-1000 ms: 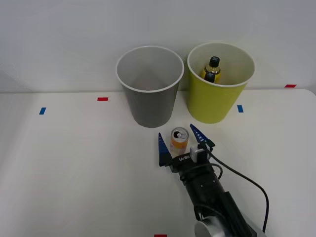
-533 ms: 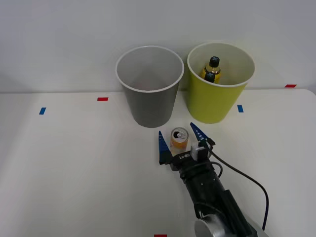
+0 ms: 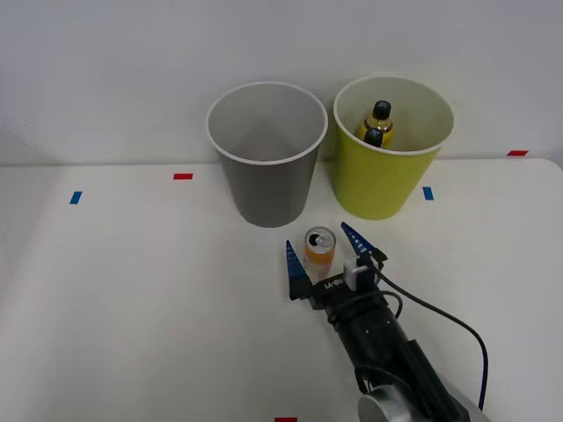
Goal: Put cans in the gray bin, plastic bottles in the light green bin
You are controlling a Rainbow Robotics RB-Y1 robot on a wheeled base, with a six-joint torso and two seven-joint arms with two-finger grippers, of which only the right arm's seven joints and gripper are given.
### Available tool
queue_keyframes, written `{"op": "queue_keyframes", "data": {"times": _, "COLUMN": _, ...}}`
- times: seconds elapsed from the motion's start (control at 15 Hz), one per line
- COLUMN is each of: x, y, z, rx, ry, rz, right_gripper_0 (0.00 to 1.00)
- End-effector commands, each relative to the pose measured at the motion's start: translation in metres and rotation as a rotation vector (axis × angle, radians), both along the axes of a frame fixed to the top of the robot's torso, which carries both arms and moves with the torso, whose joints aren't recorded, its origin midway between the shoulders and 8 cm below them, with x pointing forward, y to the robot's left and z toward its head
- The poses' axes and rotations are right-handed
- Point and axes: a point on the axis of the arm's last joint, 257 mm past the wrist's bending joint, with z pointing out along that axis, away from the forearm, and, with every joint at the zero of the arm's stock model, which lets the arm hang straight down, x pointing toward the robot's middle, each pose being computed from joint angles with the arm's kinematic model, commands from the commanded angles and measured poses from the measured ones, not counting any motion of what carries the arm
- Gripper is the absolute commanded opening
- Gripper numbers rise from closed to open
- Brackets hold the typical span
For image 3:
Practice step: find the orange drink can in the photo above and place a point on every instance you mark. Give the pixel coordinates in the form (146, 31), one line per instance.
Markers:
(317, 259)

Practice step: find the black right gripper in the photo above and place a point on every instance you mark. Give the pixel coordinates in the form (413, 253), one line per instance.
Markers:
(327, 293)

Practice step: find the yellow-green plastic waste bin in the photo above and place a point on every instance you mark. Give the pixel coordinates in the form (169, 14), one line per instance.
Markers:
(378, 184)

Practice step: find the yellow bottle with black cap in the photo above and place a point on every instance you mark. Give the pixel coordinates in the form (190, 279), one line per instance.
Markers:
(379, 119)
(376, 137)

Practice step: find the grey plastic waste bin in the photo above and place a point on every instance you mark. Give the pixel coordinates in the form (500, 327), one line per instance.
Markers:
(268, 193)

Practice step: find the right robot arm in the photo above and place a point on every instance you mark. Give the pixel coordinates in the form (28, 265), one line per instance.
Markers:
(387, 343)

